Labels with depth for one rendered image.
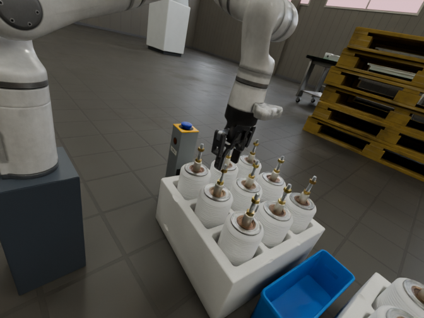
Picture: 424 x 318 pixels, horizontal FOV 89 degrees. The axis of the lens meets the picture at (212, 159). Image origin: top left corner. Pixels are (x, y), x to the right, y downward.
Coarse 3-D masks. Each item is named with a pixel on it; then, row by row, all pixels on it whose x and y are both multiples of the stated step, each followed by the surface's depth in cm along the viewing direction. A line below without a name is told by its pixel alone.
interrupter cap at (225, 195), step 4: (208, 184) 61; (212, 184) 62; (204, 188) 59; (208, 188) 60; (212, 188) 60; (224, 188) 62; (204, 192) 58; (208, 192) 58; (212, 192) 59; (224, 192) 60; (228, 192) 60; (208, 196) 57; (212, 196) 57; (216, 196) 58; (220, 196) 58; (224, 196) 58; (228, 196) 59; (216, 200) 56; (220, 200) 56; (224, 200) 57
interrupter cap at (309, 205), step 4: (296, 192) 68; (292, 196) 66; (296, 196) 67; (292, 200) 64; (296, 200) 65; (308, 200) 66; (296, 204) 63; (300, 204) 63; (304, 204) 64; (308, 204) 64; (312, 204) 65; (304, 208) 62; (308, 208) 62; (312, 208) 63
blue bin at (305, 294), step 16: (320, 256) 69; (288, 272) 58; (304, 272) 68; (320, 272) 70; (336, 272) 66; (272, 288) 55; (288, 288) 67; (304, 288) 68; (320, 288) 70; (336, 288) 66; (272, 304) 50; (288, 304) 63; (304, 304) 64; (320, 304) 65
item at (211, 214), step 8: (200, 192) 59; (200, 200) 58; (208, 200) 56; (232, 200) 59; (200, 208) 59; (208, 208) 57; (216, 208) 56; (224, 208) 57; (200, 216) 59; (208, 216) 58; (216, 216) 58; (224, 216) 59; (208, 224) 59; (216, 224) 59
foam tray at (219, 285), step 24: (168, 192) 67; (168, 216) 69; (192, 216) 59; (168, 240) 72; (192, 240) 58; (216, 240) 59; (288, 240) 60; (312, 240) 66; (192, 264) 60; (216, 264) 50; (264, 264) 52; (288, 264) 65; (216, 288) 51; (240, 288) 50; (216, 312) 52
